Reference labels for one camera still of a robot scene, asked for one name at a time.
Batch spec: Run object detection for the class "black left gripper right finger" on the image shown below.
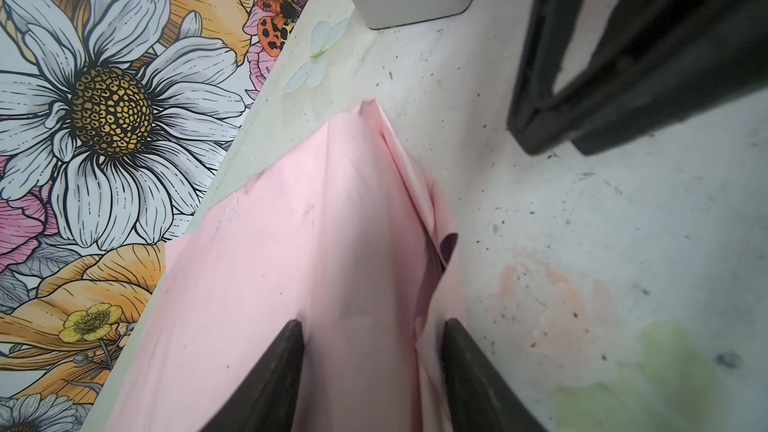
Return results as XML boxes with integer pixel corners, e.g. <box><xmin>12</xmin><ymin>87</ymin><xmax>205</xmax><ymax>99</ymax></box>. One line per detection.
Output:
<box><xmin>440</xmin><ymin>318</ymin><xmax>545</xmax><ymax>432</ymax></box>

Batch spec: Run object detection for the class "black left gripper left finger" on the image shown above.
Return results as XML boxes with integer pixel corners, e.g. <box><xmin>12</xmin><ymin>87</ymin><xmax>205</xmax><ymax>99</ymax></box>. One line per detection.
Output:
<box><xmin>202</xmin><ymin>319</ymin><xmax>305</xmax><ymax>432</ymax></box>

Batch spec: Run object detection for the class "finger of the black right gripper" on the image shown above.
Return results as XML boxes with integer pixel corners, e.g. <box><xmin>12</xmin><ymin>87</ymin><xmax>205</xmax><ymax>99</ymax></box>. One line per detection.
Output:
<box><xmin>507</xmin><ymin>0</ymin><xmax>653</xmax><ymax>155</ymax></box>
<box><xmin>572</xmin><ymin>0</ymin><xmax>767</xmax><ymax>156</ymax></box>

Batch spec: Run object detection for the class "purple wrapping paper sheet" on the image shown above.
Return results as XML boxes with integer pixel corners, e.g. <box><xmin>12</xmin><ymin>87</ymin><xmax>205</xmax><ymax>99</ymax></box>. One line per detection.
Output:
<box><xmin>105</xmin><ymin>101</ymin><xmax>464</xmax><ymax>431</ymax></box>

